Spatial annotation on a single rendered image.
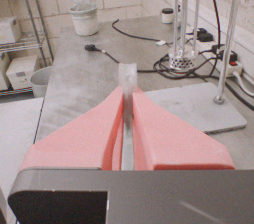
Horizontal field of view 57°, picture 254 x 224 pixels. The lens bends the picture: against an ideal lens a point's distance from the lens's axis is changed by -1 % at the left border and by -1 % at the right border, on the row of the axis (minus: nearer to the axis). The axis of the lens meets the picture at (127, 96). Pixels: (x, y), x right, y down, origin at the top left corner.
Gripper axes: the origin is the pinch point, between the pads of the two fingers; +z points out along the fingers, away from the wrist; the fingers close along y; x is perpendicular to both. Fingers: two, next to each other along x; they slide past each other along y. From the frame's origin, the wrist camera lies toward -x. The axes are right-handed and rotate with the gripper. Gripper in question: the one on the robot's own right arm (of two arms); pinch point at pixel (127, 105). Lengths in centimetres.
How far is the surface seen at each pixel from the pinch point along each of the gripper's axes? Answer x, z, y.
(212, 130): 31.2, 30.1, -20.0
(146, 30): 34, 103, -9
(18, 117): 36, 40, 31
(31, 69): 100, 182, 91
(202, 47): 29, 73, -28
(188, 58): 15.6, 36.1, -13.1
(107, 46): 35, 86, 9
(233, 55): 25, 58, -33
